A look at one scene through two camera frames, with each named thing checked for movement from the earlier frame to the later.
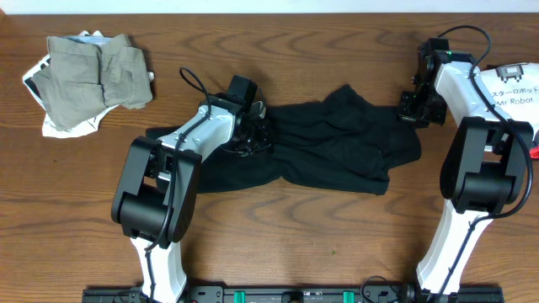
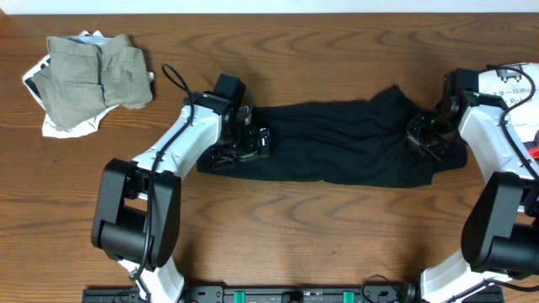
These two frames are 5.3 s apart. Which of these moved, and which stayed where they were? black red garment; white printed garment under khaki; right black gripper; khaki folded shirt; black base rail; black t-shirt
Moved: right black gripper; black t-shirt
Stayed: black red garment; khaki folded shirt; black base rail; white printed garment under khaki
